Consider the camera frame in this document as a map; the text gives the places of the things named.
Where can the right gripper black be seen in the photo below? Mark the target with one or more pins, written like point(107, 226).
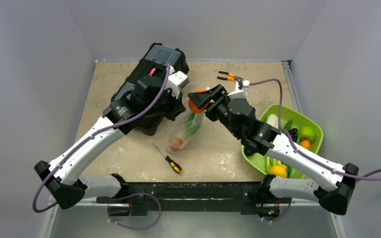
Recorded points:
point(214, 99)

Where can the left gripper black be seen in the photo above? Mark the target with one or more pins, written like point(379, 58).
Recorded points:
point(177, 107)

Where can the clear zip top bag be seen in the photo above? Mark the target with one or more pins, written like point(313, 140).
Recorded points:
point(176, 128)

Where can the green bok choy toy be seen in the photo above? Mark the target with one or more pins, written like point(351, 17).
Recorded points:
point(192, 124)

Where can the red apple toy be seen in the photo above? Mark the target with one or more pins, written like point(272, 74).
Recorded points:
point(175, 144)

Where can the orange tangerine toy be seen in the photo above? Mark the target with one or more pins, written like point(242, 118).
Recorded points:
point(199, 100)

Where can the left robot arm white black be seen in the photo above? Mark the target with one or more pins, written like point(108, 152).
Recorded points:
point(63, 176)

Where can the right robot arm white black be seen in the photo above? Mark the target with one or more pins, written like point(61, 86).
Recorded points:
point(330, 184)

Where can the orange black pliers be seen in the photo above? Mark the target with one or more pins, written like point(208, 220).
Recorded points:
point(228, 76)

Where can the yellow black screwdriver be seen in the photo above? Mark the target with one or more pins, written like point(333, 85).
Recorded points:
point(175, 166)

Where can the green cucumber toy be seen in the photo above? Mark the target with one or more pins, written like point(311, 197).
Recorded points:
point(288, 125)

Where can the black grapes toy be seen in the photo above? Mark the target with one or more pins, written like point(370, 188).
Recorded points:
point(294, 134)

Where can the yellow bell pepper toy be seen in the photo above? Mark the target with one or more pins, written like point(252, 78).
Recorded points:
point(278, 170)

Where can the green plastic basin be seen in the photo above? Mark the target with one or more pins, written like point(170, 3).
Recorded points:
point(257, 161)

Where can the green apple toy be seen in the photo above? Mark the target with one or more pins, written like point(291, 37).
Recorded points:
point(307, 133)

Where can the orange mango toy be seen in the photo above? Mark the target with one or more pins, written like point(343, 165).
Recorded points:
point(305, 144)

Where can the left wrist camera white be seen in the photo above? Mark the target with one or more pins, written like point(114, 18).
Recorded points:
point(177, 80)

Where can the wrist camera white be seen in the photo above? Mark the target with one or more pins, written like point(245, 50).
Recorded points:
point(241, 90)
point(177, 80)

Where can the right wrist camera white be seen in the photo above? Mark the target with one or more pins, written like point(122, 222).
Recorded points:
point(241, 90)

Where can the black toolbox red handle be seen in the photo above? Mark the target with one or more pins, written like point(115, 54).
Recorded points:
point(162, 56)

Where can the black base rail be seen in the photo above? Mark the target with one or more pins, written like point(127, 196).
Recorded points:
point(247, 198)

